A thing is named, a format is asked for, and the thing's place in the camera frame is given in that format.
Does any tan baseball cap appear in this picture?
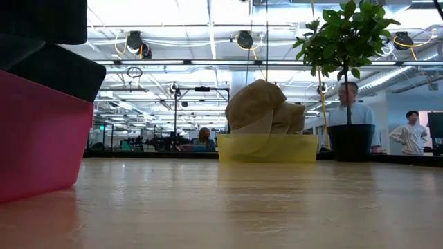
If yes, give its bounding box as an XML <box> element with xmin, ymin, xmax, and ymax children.
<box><xmin>271</xmin><ymin>102</ymin><xmax>307</xmax><ymax>135</ymax></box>
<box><xmin>224</xmin><ymin>78</ymin><xmax>287</xmax><ymax>135</ymax></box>

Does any black baseball cap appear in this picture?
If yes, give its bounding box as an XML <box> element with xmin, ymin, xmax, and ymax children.
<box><xmin>6</xmin><ymin>44</ymin><xmax>107</xmax><ymax>104</ymax></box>

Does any person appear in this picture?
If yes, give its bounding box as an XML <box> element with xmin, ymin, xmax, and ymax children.
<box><xmin>389</xmin><ymin>110</ymin><xmax>429</xmax><ymax>156</ymax></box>
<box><xmin>192</xmin><ymin>127</ymin><xmax>217</xmax><ymax>153</ymax></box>
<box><xmin>327</xmin><ymin>82</ymin><xmax>382</xmax><ymax>154</ymax></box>

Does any yellow plastic bin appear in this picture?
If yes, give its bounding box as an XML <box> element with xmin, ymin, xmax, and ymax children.
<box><xmin>217</xmin><ymin>133</ymin><xmax>319</xmax><ymax>164</ymax></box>

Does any black plant pot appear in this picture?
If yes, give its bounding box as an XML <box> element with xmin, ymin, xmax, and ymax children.
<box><xmin>327</xmin><ymin>123</ymin><xmax>377</xmax><ymax>163</ymax></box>

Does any green leafy plant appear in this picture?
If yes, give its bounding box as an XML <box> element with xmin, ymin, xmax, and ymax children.
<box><xmin>292</xmin><ymin>0</ymin><xmax>402</xmax><ymax>126</ymax></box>

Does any red plastic bin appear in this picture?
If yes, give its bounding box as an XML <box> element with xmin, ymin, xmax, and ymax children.
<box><xmin>0</xmin><ymin>68</ymin><xmax>95</xmax><ymax>205</ymax></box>

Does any dark monitor screen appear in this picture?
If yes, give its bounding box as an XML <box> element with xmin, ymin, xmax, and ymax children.
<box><xmin>427</xmin><ymin>112</ymin><xmax>443</xmax><ymax>140</ymax></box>

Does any black background rig frame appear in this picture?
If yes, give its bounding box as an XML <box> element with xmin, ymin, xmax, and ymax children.
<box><xmin>172</xmin><ymin>86</ymin><xmax>231</xmax><ymax>139</ymax></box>

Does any black aluminium table frame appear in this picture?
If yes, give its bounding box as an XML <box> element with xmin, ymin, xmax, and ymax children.
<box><xmin>82</xmin><ymin>150</ymin><xmax>443</xmax><ymax>167</ymax></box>

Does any black ceiling cable reel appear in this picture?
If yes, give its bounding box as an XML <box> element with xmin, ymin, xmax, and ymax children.
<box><xmin>125</xmin><ymin>30</ymin><xmax>153</xmax><ymax>59</ymax></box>
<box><xmin>394</xmin><ymin>31</ymin><xmax>415</xmax><ymax>51</ymax></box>
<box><xmin>237</xmin><ymin>30</ymin><xmax>255</xmax><ymax>50</ymax></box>

